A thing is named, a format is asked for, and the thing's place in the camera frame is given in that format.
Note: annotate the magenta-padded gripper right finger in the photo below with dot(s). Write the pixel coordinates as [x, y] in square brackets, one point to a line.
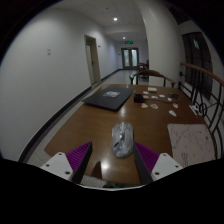
[166, 165]

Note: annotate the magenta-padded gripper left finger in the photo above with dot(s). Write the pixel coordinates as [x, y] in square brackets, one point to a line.
[56, 165]

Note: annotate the white marble-print mouse pad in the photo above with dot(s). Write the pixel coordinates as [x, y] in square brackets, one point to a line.
[190, 143]

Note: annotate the small beige packet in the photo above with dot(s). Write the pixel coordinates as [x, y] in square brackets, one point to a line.
[154, 106]
[144, 105]

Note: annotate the small pink-white packet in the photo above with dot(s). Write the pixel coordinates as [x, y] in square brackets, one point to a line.
[175, 105]

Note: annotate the small black box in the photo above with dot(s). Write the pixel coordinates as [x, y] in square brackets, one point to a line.
[138, 98]

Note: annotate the flat white box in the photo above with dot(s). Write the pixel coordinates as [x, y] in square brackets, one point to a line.
[152, 89]

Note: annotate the black closed laptop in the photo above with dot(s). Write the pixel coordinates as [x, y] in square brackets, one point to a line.
[108, 99]

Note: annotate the wooden armchair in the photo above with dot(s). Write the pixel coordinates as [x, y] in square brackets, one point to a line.
[151, 72]

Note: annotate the dark wooden chair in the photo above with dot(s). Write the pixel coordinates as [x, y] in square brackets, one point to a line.
[144, 66]

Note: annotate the black railing with wooden handrail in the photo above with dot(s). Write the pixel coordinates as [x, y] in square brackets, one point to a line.
[200, 69]

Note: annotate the dark framed window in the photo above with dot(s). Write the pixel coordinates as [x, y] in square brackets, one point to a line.
[196, 60]

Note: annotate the beige side door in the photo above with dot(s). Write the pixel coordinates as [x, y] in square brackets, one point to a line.
[93, 60]

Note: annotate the glazed double door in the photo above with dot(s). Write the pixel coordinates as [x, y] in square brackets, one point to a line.
[130, 58]

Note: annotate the green exit sign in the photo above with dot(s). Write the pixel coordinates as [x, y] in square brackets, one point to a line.
[128, 42]

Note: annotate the round ceiling light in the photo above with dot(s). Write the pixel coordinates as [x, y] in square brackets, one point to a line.
[115, 19]
[124, 38]

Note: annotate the white wall switch plate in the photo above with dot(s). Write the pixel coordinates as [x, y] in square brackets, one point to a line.
[49, 52]

